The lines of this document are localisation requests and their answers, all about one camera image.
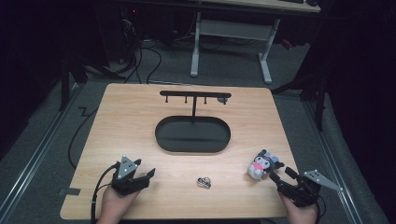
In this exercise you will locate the small red object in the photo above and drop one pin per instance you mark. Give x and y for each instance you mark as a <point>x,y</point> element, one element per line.
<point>286,44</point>

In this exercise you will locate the aluminium floor rail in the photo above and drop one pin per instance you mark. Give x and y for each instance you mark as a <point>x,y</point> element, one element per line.
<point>330,161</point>
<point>37,152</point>

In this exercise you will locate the white-framed desk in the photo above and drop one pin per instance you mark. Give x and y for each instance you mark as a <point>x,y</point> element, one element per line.
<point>233,29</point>

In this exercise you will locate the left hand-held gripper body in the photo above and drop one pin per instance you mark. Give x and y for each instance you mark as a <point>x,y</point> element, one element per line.
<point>126,179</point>

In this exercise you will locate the black hook rack with tray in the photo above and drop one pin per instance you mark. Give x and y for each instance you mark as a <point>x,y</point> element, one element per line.
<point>193,135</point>

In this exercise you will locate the grey tape strip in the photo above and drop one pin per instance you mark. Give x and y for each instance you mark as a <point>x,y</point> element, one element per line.
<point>71,191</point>

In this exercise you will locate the person's left hand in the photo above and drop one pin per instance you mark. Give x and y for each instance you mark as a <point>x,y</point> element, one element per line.
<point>113,205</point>

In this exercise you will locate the small grey hanging charm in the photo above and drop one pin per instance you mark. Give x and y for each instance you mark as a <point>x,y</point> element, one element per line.
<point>222,100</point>

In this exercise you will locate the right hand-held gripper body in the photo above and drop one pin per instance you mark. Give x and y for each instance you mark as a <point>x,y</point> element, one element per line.
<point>303,191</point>

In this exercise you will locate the black metal stand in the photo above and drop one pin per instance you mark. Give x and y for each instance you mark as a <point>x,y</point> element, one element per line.
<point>64,84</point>
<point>319,99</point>

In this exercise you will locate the person's right hand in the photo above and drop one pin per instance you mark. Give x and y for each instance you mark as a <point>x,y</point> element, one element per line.
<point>300,214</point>

